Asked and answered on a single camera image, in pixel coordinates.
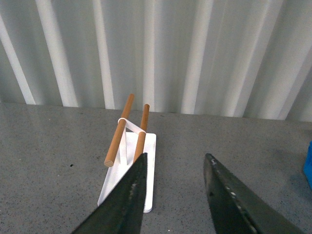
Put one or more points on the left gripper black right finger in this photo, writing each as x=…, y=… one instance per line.
x=236, y=209

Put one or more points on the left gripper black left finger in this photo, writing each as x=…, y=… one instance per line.
x=122, y=210

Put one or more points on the blue microfiber cloth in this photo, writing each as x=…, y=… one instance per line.
x=307, y=169

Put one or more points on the white rack with wooden rods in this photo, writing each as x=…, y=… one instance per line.
x=128, y=142

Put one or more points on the white pleated curtain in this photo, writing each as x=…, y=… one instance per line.
x=234, y=58

